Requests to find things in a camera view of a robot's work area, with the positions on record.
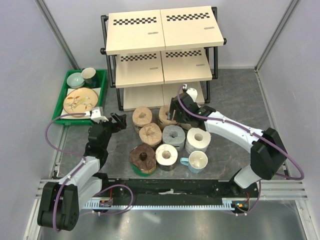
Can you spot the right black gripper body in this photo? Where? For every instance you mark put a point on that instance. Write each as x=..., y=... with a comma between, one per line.
x=186, y=118

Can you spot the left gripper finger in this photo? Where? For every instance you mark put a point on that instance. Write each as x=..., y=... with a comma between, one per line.
x=123, y=125
x=116, y=117

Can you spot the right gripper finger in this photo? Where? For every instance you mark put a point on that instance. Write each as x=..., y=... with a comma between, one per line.
x=179, y=116
x=170, y=115

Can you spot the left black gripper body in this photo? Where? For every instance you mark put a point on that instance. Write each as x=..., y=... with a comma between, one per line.
x=109, y=127

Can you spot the tan roll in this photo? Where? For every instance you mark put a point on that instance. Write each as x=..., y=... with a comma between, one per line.
x=163, y=117
x=141, y=116
x=151, y=134

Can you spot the white paper roll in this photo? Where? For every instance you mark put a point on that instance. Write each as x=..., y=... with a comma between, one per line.
x=166, y=157
x=197, y=140

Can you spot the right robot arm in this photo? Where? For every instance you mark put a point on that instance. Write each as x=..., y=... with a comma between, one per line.
x=265, y=147

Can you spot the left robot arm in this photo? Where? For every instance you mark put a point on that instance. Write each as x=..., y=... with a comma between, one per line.
x=61, y=201

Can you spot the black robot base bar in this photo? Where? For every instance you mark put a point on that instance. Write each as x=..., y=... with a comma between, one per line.
x=175, y=192

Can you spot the cream wrapped tied roll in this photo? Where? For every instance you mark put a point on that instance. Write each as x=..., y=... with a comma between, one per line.
x=186, y=126

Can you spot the grey wrapped paper roll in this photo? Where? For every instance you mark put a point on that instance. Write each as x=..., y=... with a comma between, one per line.
x=175, y=136

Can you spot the round painted bird plate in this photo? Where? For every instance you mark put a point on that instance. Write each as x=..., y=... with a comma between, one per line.
x=80, y=102

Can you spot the white paper roll front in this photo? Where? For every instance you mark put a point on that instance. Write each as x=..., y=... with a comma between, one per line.
x=166, y=157

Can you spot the dark brown wrapped roll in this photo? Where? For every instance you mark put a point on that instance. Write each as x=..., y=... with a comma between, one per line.
x=143, y=160

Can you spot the green plastic tray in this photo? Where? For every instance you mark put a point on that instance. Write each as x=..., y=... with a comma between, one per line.
x=101, y=91

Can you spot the light blue white mug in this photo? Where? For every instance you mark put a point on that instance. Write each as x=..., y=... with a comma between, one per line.
x=196, y=161

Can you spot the dark green white cup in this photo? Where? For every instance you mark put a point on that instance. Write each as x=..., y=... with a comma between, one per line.
x=90, y=77

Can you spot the pale celadon bowl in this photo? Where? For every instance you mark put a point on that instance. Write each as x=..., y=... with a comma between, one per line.
x=75, y=80

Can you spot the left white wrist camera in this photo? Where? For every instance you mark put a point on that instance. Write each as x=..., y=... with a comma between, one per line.
x=97, y=115

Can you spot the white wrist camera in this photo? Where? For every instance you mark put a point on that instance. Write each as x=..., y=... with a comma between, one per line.
x=192, y=92
x=97, y=115

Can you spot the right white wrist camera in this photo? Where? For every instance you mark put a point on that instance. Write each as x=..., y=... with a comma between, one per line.
x=192, y=92

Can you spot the black frame beige shelf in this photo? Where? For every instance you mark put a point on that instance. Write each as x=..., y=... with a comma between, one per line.
x=149, y=53

